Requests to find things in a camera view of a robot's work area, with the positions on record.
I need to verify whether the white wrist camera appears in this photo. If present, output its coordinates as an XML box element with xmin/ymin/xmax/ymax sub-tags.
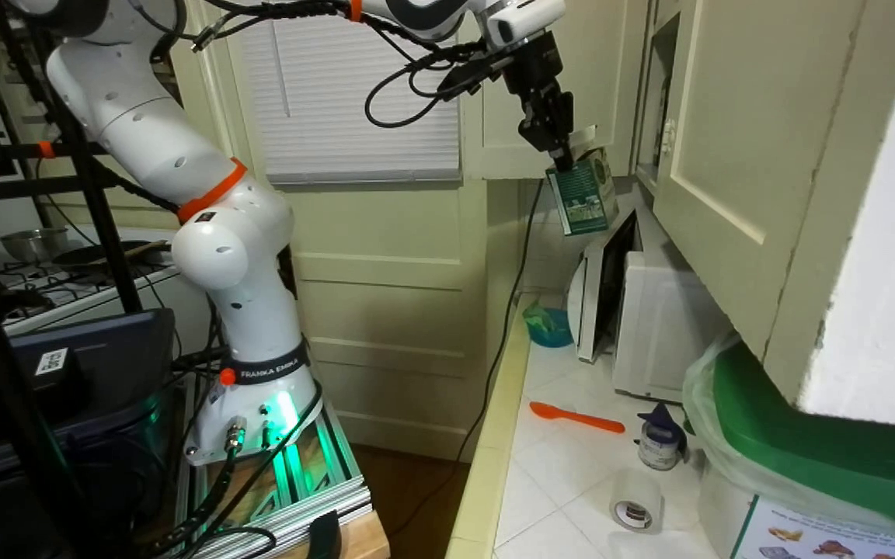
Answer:
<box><xmin>486</xmin><ymin>0</ymin><xmax>566</xmax><ymax>47</ymax></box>

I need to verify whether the teal plastic cup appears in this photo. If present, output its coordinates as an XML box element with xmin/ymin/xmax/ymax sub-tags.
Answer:
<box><xmin>522</xmin><ymin>305</ymin><xmax>573</xmax><ymax>346</ymax></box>

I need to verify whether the white microwave oven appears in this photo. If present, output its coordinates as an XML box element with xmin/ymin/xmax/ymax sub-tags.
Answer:
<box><xmin>566</xmin><ymin>211</ymin><xmax>729</xmax><ymax>401</ymax></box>

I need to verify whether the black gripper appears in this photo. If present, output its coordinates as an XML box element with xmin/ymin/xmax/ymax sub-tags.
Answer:
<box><xmin>503</xmin><ymin>31</ymin><xmax>574</xmax><ymax>172</ymax></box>

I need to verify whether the small dark-capped bottle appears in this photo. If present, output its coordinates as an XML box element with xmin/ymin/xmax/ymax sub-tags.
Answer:
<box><xmin>638</xmin><ymin>402</ymin><xmax>687</xmax><ymax>473</ymax></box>

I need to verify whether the green chamomile tea box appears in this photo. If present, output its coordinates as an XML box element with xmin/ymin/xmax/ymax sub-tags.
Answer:
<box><xmin>548</xmin><ymin>124</ymin><xmax>612</xmax><ymax>237</ymax></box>

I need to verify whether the black metal rack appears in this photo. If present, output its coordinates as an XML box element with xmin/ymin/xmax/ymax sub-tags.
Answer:
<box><xmin>0</xmin><ymin>0</ymin><xmax>176</xmax><ymax>559</ymax></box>

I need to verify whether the black hanging power cable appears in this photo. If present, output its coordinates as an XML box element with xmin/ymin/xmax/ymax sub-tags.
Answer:
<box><xmin>451</xmin><ymin>176</ymin><xmax>548</xmax><ymax>466</ymax></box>

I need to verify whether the dark blue storage case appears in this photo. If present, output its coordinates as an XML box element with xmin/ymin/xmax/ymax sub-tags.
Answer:
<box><xmin>8</xmin><ymin>309</ymin><xmax>175</xmax><ymax>423</ymax></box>

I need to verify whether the open cream cabinet door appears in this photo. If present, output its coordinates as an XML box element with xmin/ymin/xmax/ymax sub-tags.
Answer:
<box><xmin>655</xmin><ymin>0</ymin><xmax>895</xmax><ymax>407</ymax></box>

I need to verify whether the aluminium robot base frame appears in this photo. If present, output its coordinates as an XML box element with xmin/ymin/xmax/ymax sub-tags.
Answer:
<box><xmin>168</xmin><ymin>409</ymin><xmax>392</xmax><ymax>559</ymax></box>

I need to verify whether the clear bin with green lid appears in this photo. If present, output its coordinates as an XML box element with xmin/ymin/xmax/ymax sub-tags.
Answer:
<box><xmin>684</xmin><ymin>340</ymin><xmax>895</xmax><ymax>559</ymax></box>

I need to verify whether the cream upper wall cabinet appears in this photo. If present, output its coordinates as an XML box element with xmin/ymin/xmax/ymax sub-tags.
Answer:
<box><xmin>461</xmin><ymin>0</ymin><xmax>650</xmax><ymax>180</ymax></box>

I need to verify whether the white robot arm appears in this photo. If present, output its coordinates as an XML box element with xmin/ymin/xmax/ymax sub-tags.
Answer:
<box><xmin>8</xmin><ymin>0</ymin><xmax>573</xmax><ymax>466</ymax></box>

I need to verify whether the white window blind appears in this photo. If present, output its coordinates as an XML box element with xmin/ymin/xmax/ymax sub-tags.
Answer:
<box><xmin>229</xmin><ymin>14</ymin><xmax>461</xmax><ymax>188</ymax></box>

